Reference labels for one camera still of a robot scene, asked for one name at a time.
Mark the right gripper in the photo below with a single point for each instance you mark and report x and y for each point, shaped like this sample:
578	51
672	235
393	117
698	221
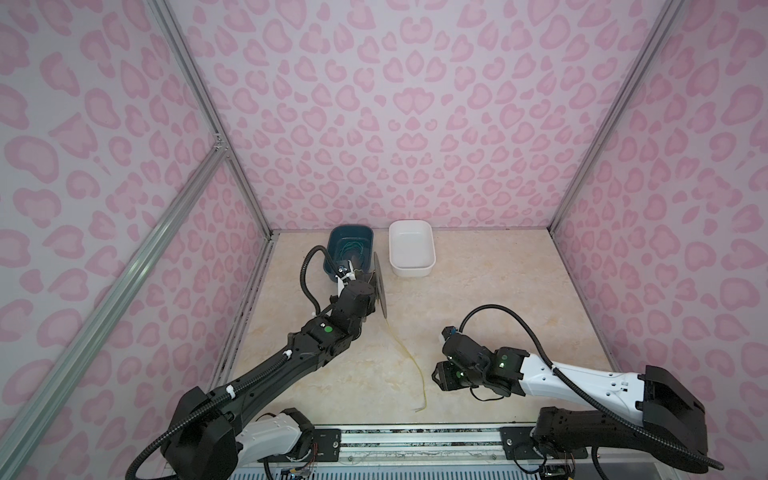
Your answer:
441	371

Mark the dark grey cable spool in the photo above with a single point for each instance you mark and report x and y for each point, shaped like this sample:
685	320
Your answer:
379	285

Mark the white plastic tray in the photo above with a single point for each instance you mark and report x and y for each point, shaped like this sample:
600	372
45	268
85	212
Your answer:
412	252

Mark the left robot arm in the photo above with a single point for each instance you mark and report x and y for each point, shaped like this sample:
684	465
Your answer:
212	433

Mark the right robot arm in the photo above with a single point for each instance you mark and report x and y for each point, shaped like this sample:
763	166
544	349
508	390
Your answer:
650	412

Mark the dark teal plastic bin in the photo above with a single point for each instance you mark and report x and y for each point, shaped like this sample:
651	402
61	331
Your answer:
352	242

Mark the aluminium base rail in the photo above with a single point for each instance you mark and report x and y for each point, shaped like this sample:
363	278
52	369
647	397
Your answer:
464	451

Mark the diagonal aluminium frame strut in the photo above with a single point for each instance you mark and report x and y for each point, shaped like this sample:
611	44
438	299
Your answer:
35	418

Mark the left aluminium frame strut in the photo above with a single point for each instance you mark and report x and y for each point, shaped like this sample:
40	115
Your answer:
168	23

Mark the right aluminium frame strut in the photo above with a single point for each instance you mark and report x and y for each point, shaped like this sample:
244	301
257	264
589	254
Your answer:
669	16

